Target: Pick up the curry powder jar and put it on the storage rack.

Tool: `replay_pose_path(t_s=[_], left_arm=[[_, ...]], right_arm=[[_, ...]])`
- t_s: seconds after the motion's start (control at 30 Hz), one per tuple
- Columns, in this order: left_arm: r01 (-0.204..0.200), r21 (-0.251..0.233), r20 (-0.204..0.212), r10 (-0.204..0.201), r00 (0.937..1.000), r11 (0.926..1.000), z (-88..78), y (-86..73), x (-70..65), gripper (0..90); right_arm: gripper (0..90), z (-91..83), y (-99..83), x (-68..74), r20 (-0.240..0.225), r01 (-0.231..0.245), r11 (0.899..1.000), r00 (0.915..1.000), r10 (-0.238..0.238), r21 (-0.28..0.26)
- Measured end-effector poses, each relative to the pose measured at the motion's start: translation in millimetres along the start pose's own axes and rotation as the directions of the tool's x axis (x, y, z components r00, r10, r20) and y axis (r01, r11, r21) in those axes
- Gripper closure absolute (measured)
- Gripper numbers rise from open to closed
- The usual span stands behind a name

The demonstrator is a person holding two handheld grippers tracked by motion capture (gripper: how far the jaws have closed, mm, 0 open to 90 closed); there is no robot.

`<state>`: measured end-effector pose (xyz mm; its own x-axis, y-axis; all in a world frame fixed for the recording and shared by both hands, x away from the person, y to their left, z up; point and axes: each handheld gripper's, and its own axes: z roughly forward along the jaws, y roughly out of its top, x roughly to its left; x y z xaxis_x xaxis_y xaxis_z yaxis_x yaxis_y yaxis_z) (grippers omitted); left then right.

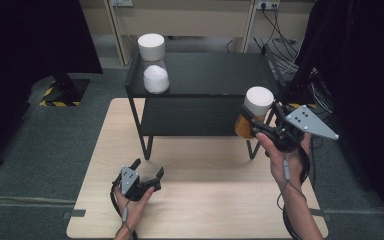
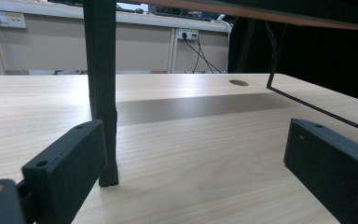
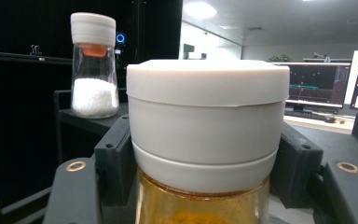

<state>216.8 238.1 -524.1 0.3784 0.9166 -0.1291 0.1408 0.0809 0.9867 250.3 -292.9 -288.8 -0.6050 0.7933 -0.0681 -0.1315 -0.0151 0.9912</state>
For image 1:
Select bundle of floor cables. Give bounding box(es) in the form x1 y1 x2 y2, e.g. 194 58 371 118
253 36 334 114

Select beige office desk panel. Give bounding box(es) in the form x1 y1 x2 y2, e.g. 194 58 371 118
79 0 314 66

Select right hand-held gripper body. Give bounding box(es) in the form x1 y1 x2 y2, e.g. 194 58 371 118
253 104 340 153

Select black curtain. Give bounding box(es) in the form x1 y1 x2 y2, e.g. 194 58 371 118
294 0 384 231
0 0 104 173

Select black stand base striped tape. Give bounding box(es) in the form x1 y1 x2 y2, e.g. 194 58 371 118
39 78 91 108

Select black power cables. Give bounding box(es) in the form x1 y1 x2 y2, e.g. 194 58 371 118
261 5 303 56

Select amber seasoning jar white lid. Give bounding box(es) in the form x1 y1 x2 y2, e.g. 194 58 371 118
234 86 275 140

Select black metal shelf rack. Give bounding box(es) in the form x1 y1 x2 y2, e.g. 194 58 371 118
124 44 286 161

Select grey floor tape strip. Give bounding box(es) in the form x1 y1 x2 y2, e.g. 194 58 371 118
310 208 332 222
62 209 87 220

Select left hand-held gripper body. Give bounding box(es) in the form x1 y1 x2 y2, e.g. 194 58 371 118
111 165 163 202

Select person's right hand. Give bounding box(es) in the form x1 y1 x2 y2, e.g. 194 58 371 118
255 132 313 188

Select person's left hand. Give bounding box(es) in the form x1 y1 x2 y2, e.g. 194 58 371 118
114 186 155 232

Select right hand-held gripper cable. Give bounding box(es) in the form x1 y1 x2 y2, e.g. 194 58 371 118
275 136 318 240

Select left hand-held gripper cable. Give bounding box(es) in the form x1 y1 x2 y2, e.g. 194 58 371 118
109 183 138 240

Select hand-held gripper cable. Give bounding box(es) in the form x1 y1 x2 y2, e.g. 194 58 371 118
109 183 138 240
275 136 318 240

